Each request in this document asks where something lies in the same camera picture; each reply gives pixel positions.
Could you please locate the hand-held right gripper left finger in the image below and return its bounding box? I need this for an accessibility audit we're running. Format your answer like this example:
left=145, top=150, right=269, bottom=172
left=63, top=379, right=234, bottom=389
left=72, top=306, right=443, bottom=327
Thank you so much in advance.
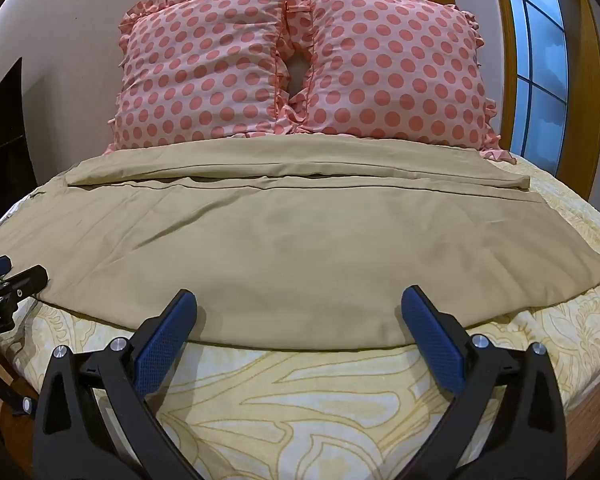
left=32, top=288, right=216, bottom=480

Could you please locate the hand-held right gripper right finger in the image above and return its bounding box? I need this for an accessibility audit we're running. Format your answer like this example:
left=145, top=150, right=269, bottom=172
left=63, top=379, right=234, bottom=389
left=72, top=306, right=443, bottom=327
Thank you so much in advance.
left=387, top=285, right=567, bottom=480

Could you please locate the olive green blanket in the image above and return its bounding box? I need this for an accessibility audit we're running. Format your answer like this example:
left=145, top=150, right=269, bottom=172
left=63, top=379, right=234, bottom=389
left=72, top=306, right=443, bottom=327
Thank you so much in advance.
left=0, top=136, right=600, bottom=352

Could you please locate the dark wooden cabinet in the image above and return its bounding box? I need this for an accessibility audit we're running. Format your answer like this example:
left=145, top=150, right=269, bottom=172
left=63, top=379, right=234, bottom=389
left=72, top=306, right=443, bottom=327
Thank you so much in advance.
left=0, top=57, right=37, bottom=231

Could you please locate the yellow patterned bed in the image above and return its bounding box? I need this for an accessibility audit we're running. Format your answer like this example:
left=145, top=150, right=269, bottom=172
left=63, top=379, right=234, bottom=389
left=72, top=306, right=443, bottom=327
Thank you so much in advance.
left=0, top=162, right=600, bottom=480

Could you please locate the pink polka dot pillow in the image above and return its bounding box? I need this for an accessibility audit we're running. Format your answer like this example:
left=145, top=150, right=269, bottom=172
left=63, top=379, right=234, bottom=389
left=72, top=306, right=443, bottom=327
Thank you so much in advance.
left=104, top=0, right=301, bottom=156
left=280, top=0, right=517, bottom=163

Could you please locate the wooden framed window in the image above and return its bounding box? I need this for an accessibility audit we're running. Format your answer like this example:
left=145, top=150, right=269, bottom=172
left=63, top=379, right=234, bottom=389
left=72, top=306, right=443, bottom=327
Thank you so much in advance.
left=399, top=0, right=600, bottom=196

